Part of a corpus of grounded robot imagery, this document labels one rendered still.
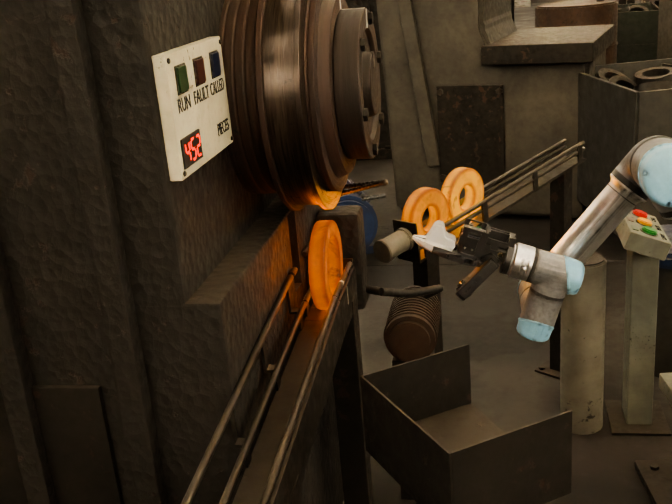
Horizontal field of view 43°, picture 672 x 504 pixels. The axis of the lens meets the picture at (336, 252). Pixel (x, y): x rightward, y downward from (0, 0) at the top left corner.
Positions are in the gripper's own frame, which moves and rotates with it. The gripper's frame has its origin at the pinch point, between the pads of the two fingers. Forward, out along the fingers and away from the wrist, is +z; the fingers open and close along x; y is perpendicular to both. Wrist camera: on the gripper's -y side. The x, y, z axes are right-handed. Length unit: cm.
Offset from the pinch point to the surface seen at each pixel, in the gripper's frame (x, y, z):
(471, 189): -46.8, 2.3, -10.3
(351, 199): -189, -54, 32
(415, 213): -26.7, -2.2, 2.1
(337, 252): 6.9, -5.0, 15.6
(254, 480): 68, -21, 14
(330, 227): 13.3, 2.2, 17.7
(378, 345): -105, -78, 2
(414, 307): -15.5, -21.7, -4.0
